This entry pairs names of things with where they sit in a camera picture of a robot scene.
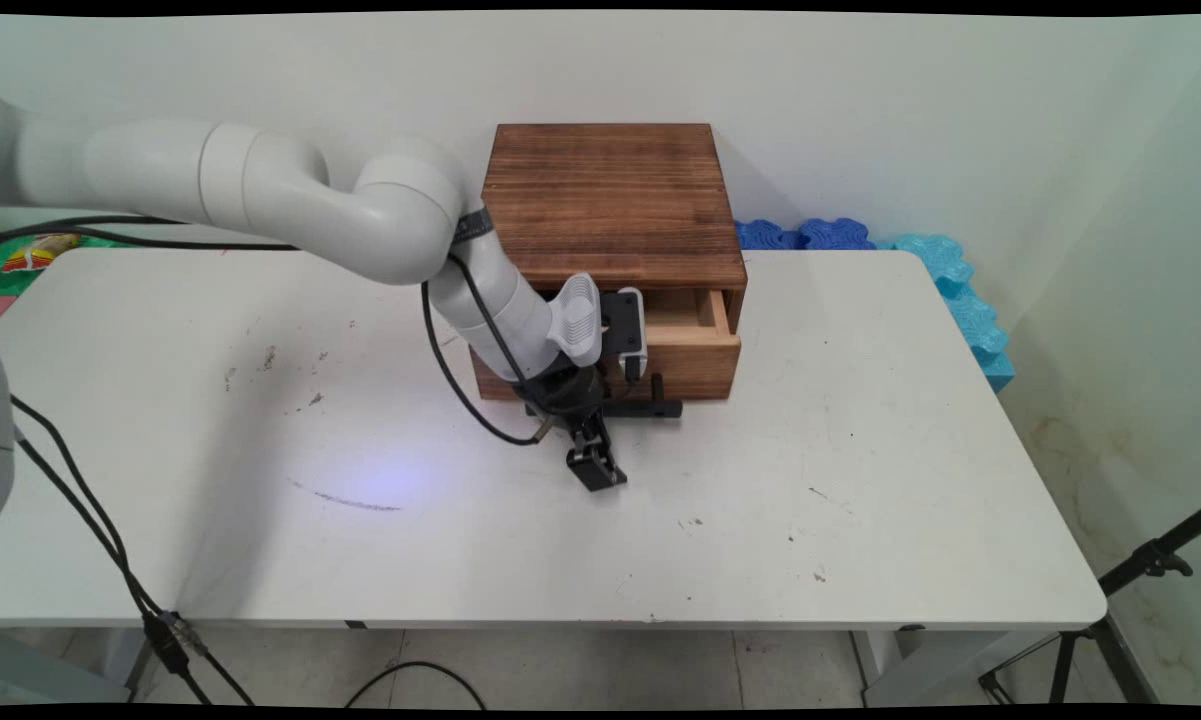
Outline black cable with connector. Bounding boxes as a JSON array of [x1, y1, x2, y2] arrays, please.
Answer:
[[8, 394, 257, 707]]

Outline green and red bag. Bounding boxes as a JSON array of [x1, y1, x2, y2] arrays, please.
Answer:
[[0, 231, 88, 297]]

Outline black and white wrist camera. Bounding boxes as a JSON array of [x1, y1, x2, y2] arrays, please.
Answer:
[[600, 287, 651, 382]]

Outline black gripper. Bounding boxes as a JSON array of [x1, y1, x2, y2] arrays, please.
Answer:
[[525, 365, 628, 493]]

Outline dark blue foam mat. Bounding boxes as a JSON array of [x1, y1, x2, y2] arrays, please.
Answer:
[[797, 217, 878, 252], [734, 219, 799, 252]]

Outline brown wooden drawer cabinet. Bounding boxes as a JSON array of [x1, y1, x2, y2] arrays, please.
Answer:
[[472, 123, 749, 403]]

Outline light blue foam mat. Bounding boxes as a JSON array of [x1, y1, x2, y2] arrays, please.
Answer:
[[944, 285, 1017, 394], [875, 233, 975, 299]]

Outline black tripod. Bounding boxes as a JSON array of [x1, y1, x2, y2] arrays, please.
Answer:
[[978, 504, 1201, 706]]

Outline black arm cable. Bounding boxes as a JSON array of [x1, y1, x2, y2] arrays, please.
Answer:
[[0, 214, 546, 447]]

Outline white table leg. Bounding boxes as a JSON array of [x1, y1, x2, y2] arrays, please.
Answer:
[[850, 629, 1061, 707]]

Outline wooden drawer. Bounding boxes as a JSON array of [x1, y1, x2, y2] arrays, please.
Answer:
[[608, 288, 742, 402]]

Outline black drawer handle bar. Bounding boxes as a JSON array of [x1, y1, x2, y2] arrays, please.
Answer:
[[525, 374, 684, 420]]

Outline black floor cable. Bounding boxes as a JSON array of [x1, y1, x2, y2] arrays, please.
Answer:
[[344, 660, 488, 711]]

